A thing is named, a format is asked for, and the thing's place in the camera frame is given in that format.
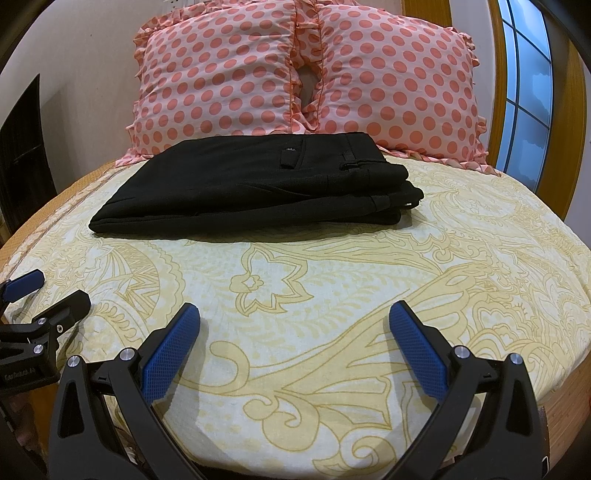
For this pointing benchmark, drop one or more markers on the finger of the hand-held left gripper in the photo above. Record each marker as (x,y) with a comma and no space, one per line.
(25,284)
(64,309)

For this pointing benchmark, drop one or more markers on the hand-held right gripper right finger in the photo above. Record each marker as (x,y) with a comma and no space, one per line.
(418,353)

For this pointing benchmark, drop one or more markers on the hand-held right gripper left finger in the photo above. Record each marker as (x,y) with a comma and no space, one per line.
(173,355)

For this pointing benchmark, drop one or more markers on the black pants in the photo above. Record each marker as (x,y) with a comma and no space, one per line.
(240,184)

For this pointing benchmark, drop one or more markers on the yellow patterned bedsheet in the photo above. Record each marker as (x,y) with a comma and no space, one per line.
(323,300)

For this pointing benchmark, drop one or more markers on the dark wooden cabinet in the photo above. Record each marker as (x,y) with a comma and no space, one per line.
(25,157)

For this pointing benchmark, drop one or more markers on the pink polka dot pillow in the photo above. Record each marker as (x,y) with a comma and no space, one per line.
(397,78)
(217,78)

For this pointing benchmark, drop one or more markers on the wooden framed window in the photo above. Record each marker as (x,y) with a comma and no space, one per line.
(526,92)

